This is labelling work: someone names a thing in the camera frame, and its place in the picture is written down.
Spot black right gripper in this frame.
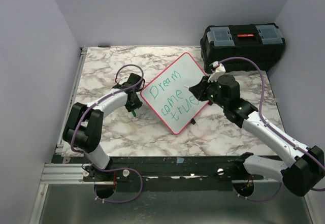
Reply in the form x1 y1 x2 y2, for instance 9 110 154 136
189 75 228 109

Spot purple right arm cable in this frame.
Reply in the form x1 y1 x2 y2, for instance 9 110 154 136
218 56 325 201

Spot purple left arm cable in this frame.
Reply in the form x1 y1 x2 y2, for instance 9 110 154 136
70 64 144 204

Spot aluminium frame rail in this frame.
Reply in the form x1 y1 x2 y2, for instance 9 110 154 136
55 47 88 154

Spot black toolbox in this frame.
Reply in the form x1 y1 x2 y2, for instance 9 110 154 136
200 23 286 74

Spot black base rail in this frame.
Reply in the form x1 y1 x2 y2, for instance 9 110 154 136
53 156 262 193

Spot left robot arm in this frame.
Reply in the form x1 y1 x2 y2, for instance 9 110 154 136
62 73 144 181

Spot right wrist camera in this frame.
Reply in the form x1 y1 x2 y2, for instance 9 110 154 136
208 61 225 83

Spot pink framed whiteboard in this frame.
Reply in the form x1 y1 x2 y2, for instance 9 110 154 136
140 52 208 135

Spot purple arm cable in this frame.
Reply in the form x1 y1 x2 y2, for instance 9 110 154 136
218 56 325 201
70 64 144 204

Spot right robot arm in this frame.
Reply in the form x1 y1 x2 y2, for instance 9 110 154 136
188 75 324 197

